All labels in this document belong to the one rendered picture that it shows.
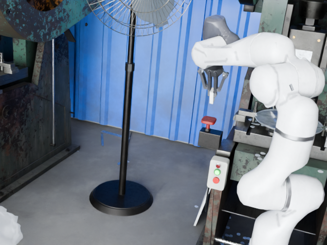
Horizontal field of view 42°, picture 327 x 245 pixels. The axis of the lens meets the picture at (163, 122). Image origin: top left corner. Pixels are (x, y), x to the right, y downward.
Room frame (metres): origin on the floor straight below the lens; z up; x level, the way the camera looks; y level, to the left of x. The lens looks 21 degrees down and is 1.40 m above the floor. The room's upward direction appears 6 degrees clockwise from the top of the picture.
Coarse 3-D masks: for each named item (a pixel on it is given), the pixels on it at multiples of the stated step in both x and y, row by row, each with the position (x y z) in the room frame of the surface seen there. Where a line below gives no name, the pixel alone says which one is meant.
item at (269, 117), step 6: (258, 114) 1.80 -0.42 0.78; (264, 114) 1.81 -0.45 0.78; (270, 114) 1.82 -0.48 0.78; (276, 114) 1.83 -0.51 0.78; (258, 120) 1.73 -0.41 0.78; (264, 120) 1.73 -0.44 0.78; (270, 120) 1.74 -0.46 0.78; (276, 120) 1.73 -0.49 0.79; (270, 126) 1.66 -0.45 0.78; (318, 126) 1.72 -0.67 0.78; (318, 132) 1.64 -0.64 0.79
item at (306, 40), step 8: (296, 32) 1.80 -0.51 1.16; (304, 32) 1.79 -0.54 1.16; (312, 32) 1.78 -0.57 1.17; (320, 32) 1.79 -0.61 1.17; (296, 40) 1.80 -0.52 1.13; (304, 40) 1.79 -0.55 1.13; (312, 40) 1.78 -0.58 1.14; (320, 40) 1.77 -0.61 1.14; (296, 48) 1.79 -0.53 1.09; (304, 48) 1.78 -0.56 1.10; (312, 48) 1.78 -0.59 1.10; (320, 48) 1.77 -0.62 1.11; (304, 56) 1.78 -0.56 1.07; (312, 56) 1.77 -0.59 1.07; (320, 56) 1.76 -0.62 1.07
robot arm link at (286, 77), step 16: (272, 64) 1.18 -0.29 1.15; (288, 64) 1.17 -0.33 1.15; (256, 80) 1.13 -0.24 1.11; (272, 80) 1.11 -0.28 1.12; (288, 80) 1.12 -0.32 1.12; (256, 96) 1.13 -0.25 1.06; (272, 96) 1.10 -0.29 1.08; (288, 96) 1.10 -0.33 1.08; (304, 96) 1.12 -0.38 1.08; (288, 112) 1.08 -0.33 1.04; (304, 112) 1.06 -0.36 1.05; (288, 128) 1.06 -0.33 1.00; (304, 128) 1.05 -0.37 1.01
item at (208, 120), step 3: (204, 117) 1.76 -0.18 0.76; (207, 117) 1.76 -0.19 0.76; (210, 117) 1.76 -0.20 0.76; (213, 117) 1.77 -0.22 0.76; (201, 120) 1.72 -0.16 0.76; (204, 120) 1.72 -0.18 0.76; (207, 120) 1.72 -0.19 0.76; (210, 120) 1.72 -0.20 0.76; (213, 120) 1.73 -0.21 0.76; (216, 120) 1.75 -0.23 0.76; (204, 123) 1.71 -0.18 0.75; (207, 123) 1.71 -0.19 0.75; (210, 123) 1.71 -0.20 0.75; (213, 123) 1.71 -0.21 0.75; (207, 126) 1.74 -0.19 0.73
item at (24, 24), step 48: (0, 0) 1.94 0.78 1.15; (48, 0) 2.40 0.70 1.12; (96, 0) 2.76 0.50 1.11; (0, 48) 2.73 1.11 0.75; (48, 48) 2.62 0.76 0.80; (0, 96) 2.20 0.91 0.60; (48, 96) 2.61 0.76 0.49; (0, 144) 2.19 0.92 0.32; (48, 144) 2.62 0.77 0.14; (0, 192) 2.11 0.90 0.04
